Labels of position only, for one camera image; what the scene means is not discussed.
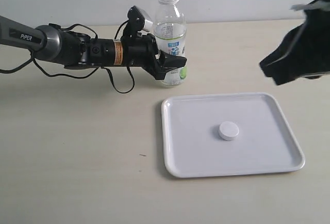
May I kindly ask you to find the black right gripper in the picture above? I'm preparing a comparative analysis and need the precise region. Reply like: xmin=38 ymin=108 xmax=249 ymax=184
xmin=259 ymin=7 xmax=329 ymax=85

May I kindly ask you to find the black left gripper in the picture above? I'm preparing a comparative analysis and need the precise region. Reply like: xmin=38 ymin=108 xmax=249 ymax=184
xmin=89 ymin=34 xmax=187 ymax=80

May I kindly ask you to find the clear plastic drink bottle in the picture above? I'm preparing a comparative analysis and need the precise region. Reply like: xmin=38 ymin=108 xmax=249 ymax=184
xmin=153 ymin=0 xmax=188 ymax=88

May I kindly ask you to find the white bottle cap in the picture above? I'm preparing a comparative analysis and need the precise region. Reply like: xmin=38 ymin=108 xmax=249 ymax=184
xmin=218 ymin=121 xmax=239 ymax=141

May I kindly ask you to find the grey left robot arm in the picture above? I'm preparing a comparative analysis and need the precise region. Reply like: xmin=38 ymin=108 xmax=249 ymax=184
xmin=1 ymin=17 xmax=187 ymax=80

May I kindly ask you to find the white plastic tray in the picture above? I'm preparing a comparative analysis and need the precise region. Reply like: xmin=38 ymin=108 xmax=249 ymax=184
xmin=161 ymin=92 xmax=305 ymax=178

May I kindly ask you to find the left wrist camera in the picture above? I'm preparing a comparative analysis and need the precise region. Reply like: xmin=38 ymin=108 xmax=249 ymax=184
xmin=127 ymin=6 xmax=153 ymax=32

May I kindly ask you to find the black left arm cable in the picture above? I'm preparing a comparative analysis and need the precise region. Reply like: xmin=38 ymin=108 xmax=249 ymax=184
xmin=0 ymin=20 xmax=135 ymax=94

